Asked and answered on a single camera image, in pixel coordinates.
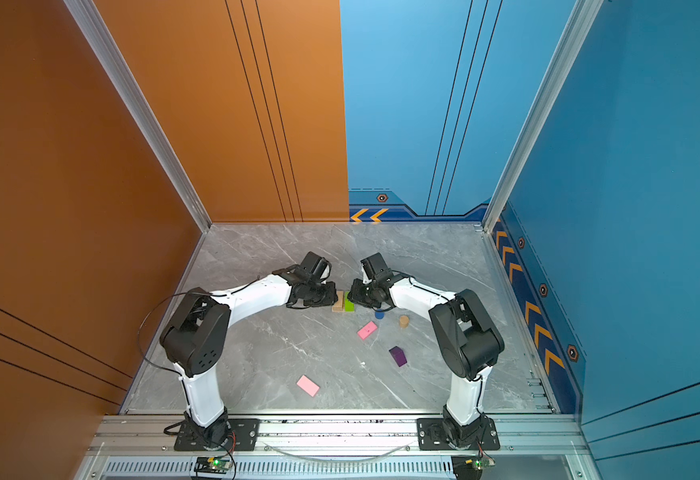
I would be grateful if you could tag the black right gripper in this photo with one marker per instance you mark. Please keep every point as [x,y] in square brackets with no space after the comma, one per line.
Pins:
[355,294]

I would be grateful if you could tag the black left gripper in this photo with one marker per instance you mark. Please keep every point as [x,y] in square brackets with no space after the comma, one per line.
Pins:
[331,299]

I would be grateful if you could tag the green wood block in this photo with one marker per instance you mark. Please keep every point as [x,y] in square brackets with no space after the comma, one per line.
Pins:
[348,305]

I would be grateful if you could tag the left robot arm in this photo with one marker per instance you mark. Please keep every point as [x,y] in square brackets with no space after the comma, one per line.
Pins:
[194,337]

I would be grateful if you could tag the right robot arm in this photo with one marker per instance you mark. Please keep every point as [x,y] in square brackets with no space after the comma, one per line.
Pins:
[467,337]

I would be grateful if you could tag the pink block near centre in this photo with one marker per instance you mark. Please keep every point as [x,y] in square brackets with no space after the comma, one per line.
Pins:
[367,330]

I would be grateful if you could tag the pink block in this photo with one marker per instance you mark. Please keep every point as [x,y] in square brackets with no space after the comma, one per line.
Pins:
[308,386]
[367,330]

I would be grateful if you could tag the purple house-shaped block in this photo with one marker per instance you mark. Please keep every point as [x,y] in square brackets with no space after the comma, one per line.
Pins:
[398,355]

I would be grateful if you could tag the pink block near front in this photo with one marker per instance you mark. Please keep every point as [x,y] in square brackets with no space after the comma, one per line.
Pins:
[308,386]

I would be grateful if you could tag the right green circuit board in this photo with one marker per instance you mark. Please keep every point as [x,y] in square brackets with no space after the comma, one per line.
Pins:
[471,467]

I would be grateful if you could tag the green circuit board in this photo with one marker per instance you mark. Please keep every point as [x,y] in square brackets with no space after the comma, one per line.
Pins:
[471,467]
[214,467]

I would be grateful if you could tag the left green circuit board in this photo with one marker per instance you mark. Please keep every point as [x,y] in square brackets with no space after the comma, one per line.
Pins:
[214,467]

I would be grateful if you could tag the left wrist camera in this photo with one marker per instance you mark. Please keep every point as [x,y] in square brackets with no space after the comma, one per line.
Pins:
[314,268]

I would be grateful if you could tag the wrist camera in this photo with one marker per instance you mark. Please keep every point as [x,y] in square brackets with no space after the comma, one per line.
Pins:
[314,268]
[375,268]

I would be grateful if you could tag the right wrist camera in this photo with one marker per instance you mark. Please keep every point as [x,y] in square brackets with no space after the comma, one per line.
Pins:
[375,268]

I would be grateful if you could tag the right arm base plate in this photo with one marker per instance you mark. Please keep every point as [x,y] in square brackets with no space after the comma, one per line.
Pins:
[446,434]

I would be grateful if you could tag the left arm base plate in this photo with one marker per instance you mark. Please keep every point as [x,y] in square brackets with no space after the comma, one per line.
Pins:
[223,435]

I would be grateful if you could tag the aluminium front rail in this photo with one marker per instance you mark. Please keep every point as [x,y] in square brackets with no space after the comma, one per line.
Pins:
[336,445]

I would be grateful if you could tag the aluminium corner post left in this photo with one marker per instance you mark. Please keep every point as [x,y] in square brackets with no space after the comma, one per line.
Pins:
[94,29]

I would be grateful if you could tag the aluminium corner post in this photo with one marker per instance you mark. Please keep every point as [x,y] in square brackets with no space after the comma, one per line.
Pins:
[564,56]
[94,29]

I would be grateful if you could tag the aluminium corner post right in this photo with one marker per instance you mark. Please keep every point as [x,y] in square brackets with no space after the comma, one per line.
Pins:
[564,56]

